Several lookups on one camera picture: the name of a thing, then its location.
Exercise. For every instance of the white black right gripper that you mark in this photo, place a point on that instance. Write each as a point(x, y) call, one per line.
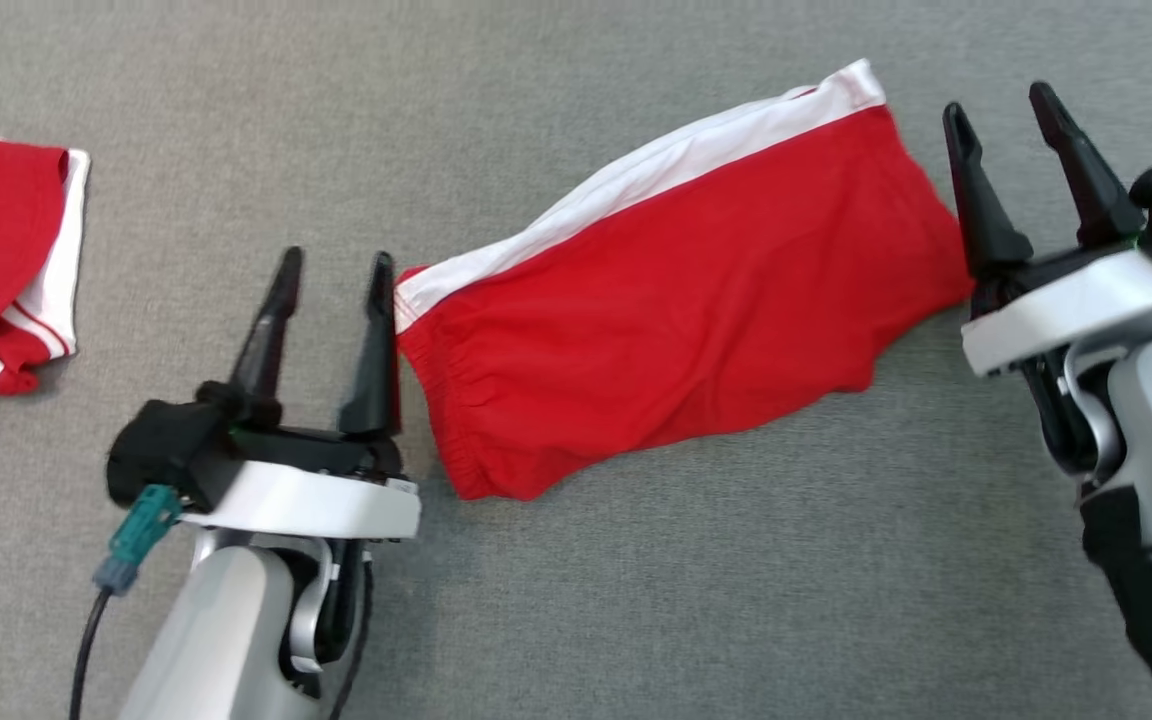
point(1066, 300)

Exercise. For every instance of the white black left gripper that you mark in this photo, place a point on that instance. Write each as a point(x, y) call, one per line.
point(316, 500)

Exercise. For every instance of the red shorts with white stripe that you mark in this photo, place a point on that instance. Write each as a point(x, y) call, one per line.
point(696, 300)

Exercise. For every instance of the grey fabric padded surface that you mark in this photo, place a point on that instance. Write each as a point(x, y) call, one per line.
point(636, 600)

